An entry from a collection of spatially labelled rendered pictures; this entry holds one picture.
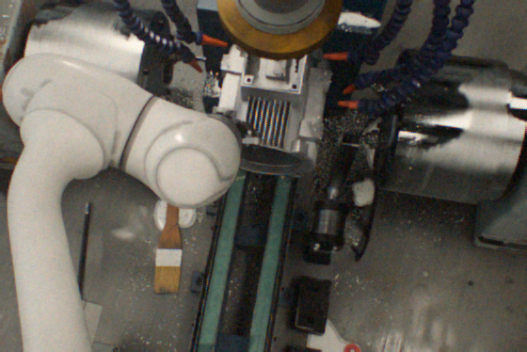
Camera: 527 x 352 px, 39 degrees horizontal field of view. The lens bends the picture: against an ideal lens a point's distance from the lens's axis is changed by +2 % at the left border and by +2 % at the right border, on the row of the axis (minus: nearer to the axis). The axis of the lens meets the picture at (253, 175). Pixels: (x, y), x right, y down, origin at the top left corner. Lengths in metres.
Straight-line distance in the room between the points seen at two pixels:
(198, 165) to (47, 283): 0.20
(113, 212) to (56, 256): 0.77
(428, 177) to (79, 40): 0.62
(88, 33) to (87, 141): 0.44
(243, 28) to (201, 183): 0.30
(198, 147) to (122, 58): 0.44
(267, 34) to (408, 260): 0.64
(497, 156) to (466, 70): 0.15
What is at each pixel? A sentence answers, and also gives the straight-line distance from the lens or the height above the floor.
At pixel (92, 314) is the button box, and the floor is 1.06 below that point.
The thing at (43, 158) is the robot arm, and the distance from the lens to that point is 0.84.
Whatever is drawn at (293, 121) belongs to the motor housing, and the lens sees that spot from 1.26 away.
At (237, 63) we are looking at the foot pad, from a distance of 1.31.
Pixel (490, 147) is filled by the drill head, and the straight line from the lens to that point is 1.23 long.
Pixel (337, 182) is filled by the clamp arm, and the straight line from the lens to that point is 1.25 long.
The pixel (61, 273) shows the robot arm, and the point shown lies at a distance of 0.76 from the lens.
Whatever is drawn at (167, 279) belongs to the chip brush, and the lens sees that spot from 1.48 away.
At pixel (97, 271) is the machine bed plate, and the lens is 1.51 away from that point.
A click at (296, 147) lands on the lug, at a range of 1.24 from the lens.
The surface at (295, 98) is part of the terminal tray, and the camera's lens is 1.23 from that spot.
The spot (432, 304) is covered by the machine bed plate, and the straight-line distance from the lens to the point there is 1.51.
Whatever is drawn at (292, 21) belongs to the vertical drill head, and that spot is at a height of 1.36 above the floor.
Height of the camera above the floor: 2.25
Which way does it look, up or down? 73 degrees down
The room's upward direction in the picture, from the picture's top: 1 degrees counter-clockwise
